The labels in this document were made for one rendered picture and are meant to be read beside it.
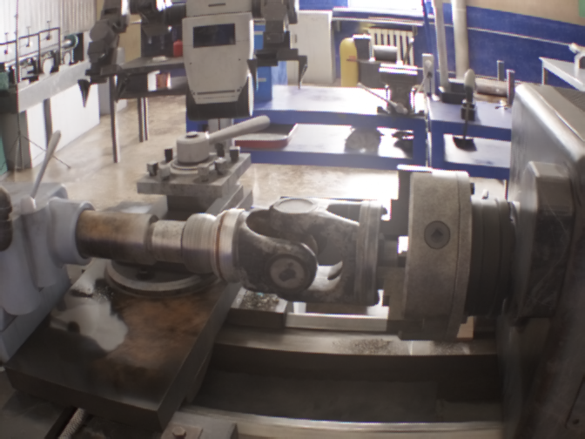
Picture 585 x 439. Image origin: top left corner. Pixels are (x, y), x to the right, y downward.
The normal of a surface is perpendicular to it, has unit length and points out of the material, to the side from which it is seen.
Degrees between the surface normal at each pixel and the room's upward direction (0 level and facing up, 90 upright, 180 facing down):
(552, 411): 90
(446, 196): 24
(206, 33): 90
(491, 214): 17
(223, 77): 90
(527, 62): 90
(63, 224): 51
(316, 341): 0
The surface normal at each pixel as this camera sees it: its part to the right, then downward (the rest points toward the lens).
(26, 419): -0.04, -0.91
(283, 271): -0.21, 0.40
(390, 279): -0.11, -0.72
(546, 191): -0.17, -0.41
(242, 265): -0.46, 0.37
